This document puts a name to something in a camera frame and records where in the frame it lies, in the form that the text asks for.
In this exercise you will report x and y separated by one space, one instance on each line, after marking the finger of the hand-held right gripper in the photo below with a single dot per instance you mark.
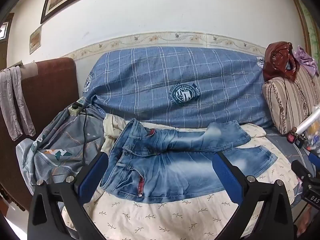
300 169
314 158

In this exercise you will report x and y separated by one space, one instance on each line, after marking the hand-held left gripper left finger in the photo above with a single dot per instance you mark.
93 177

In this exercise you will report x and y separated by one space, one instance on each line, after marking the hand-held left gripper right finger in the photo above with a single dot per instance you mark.
227 177

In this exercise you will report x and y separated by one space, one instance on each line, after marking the light blue denim pants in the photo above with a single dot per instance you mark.
175 165

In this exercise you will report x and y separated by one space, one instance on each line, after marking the small red object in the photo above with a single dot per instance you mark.
291 138

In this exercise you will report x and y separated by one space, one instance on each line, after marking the grey blue seat cover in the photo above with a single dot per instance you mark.
282 142

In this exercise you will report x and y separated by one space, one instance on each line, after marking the clear plastic wrap roll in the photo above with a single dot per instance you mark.
308 121

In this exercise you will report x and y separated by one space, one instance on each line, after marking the grey patterned cloth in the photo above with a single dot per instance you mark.
55 140

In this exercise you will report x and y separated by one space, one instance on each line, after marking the beige striped floral cushion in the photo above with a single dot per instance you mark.
287 100

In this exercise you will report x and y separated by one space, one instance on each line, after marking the cream leaf print sheet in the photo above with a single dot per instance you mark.
175 217

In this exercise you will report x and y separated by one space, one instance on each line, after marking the white power strip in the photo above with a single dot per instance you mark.
75 110

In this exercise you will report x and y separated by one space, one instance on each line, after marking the purple cloth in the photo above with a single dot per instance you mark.
307 60

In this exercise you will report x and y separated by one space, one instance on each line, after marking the brown upholstered chair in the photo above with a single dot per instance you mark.
50 85

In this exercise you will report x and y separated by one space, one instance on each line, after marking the red-brown shiny cloth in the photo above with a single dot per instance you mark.
275 60

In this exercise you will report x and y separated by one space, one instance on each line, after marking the grey hanging cloth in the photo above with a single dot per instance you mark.
15 105

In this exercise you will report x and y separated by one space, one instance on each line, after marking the blue plaid blanket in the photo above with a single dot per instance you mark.
150 85

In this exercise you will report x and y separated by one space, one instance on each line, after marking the beige tape patch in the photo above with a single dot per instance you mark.
29 70

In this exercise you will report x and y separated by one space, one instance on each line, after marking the wooden framed window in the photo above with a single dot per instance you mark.
4 30

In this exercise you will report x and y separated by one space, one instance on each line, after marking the small framed wall picture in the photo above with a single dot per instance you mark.
35 40

